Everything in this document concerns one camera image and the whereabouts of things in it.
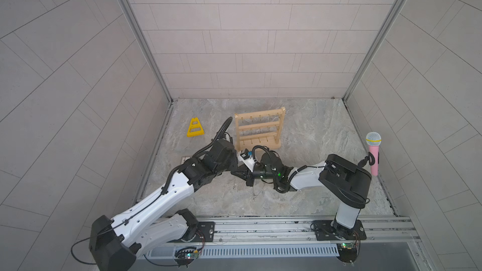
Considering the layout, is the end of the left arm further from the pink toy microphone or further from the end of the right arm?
the pink toy microphone

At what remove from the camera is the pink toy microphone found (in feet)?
2.27

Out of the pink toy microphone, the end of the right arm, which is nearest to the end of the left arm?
the end of the right arm
